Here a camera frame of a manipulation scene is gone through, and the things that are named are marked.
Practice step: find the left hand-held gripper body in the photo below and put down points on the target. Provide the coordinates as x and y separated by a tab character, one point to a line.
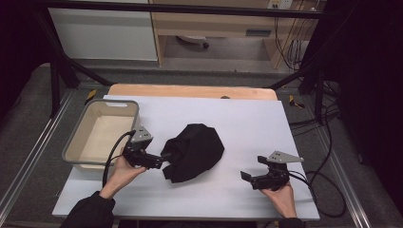
139	152

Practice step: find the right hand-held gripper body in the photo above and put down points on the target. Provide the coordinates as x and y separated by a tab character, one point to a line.
273	178

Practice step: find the person's right hand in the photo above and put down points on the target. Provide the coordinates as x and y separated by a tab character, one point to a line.
281	199

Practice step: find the person's left hand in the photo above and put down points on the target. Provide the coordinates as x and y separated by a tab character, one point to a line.
122	177

